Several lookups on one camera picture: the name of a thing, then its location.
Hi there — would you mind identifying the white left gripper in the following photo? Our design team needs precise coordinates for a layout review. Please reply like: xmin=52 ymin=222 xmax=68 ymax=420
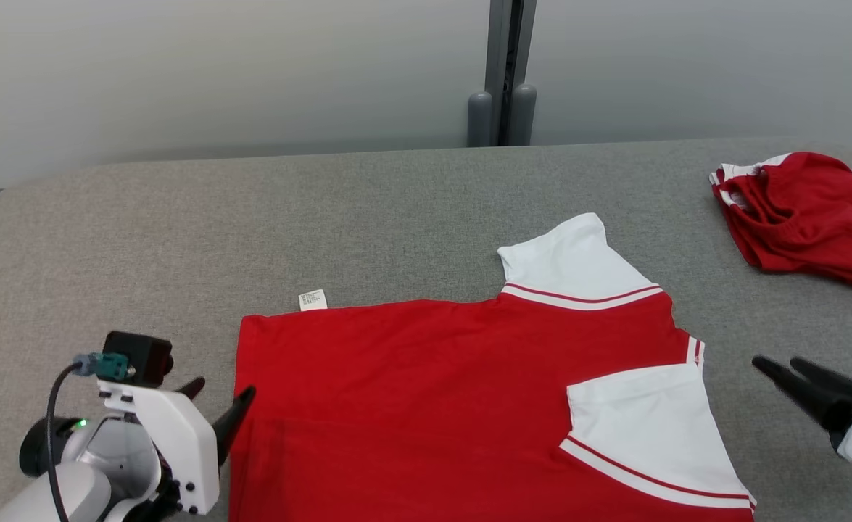
xmin=98 ymin=377 xmax=257 ymax=515

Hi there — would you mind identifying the red shorts white side band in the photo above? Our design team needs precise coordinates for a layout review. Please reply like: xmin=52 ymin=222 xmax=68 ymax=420
xmin=708 ymin=152 xmax=852 ymax=296

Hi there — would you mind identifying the red white printed jersey shirt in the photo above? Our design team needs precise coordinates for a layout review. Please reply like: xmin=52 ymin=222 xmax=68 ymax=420
xmin=228 ymin=212 xmax=758 ymax=522

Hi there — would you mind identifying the grey metal partition post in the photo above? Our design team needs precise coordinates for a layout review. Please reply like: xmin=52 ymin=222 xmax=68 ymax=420
xmin=467 ymin=0 xmax=537 ymax=147

